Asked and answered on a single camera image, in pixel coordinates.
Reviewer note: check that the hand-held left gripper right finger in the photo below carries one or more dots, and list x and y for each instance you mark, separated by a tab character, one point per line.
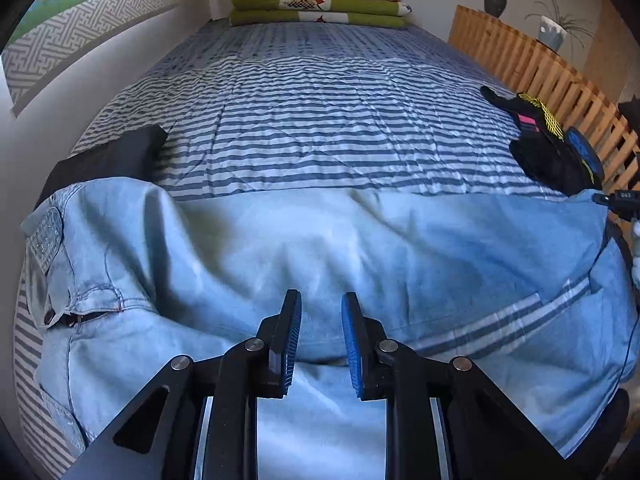
350	350

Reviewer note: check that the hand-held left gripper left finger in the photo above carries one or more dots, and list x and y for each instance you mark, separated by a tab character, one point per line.
292	345

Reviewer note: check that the light blue denim pants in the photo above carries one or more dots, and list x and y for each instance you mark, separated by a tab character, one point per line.
320	240

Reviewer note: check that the black cycling shorts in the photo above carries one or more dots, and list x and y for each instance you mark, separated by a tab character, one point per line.
550	160

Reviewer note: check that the potted plant in white pot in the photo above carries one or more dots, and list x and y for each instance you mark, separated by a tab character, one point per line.
552	32

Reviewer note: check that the blue white striped bedspread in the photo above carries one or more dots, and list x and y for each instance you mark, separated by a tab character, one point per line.
310	110

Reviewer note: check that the dark grey vase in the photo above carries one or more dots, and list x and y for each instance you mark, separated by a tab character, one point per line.
495	2

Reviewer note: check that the black folded cloth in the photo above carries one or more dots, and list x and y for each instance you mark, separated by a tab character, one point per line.
110	155

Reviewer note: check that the green floral folded blanket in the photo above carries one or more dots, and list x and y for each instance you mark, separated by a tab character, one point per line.
320	10

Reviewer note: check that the green yellow patterned rug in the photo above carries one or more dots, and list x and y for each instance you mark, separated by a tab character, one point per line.
75	25

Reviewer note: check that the wooden slatted bed rail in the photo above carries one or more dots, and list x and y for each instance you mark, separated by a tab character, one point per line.
525	55

